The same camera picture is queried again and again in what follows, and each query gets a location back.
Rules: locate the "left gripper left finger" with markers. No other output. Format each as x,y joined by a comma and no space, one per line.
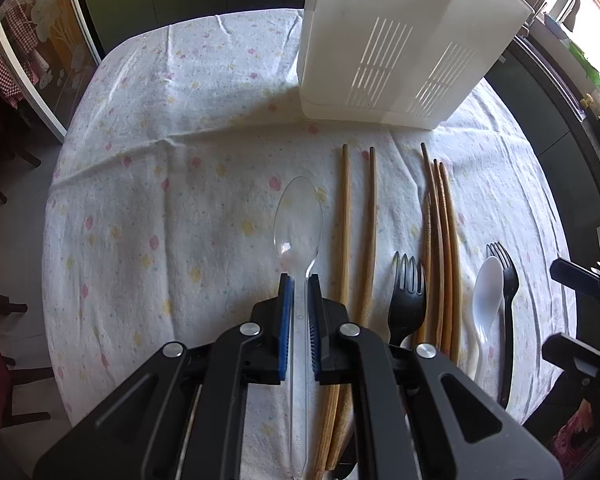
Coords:
217,380

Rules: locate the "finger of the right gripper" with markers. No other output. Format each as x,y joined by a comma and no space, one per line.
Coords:
587,282
579,361

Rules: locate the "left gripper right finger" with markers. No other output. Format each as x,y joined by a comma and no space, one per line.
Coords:
380,375

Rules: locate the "black plastic fork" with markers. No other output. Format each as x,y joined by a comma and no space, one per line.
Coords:
407,308
510,288

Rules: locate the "white plastic spoon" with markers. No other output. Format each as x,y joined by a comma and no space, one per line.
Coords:
486,301

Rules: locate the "brown wooden chopstick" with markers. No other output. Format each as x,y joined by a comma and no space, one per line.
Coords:
456,275
439,315

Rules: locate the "clear plastic spoon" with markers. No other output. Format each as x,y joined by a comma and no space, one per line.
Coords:
297,239

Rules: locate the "dark kitchen counter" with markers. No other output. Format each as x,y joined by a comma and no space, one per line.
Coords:
562,136

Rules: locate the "brown ridged chopstick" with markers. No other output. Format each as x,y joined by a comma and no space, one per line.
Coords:
421,334

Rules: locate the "white floral tablecloth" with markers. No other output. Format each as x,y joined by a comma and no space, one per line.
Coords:
160,218

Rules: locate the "metal sink faucet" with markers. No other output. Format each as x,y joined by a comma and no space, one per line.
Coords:
563,12

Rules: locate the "white plastic utensil caddy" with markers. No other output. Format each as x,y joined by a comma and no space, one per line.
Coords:
399,62

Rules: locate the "glass door with curtain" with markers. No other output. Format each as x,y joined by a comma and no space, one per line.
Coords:
47,59

